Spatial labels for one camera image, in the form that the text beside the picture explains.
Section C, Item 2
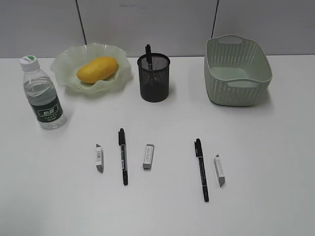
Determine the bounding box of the black marker pen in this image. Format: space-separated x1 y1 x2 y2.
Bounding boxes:
119 128 128 186
194 139 209 202
145 44 153 74

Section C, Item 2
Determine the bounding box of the yellow mango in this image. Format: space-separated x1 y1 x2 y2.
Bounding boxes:
76 57 119 84

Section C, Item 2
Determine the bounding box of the clear water bottle green label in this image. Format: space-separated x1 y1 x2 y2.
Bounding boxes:
20 56 66 130

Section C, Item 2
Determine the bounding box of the black mesh pen holder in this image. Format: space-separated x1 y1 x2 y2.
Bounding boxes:
137 53 170 103

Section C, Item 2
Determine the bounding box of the grey white eraser middle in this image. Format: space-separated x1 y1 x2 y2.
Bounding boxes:
142 144 155 170

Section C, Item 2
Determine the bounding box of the grey white eraser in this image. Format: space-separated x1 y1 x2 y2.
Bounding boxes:
214 154 225 187
142 144 155 170
95 144 104 173

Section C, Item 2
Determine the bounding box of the grey white eraser left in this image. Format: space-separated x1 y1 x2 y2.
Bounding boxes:
95 144 104 173

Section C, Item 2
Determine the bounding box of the grey white eraser right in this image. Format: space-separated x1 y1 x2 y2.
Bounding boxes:
214 154 225 187

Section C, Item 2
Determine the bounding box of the light green plastic basket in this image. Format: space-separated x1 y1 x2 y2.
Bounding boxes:
204 35 272 107

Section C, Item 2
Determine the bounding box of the translucent green wavy plate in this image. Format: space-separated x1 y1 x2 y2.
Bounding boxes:
50 43 133 95

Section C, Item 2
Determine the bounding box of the black wall cable right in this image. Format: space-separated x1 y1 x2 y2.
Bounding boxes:
211 0 220 39

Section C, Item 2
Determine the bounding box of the black wall cable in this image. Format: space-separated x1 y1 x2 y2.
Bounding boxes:
75 0 88 45
211 0 220 39

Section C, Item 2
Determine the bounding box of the black wall cable left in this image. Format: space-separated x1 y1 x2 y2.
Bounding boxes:
75 0 88 45

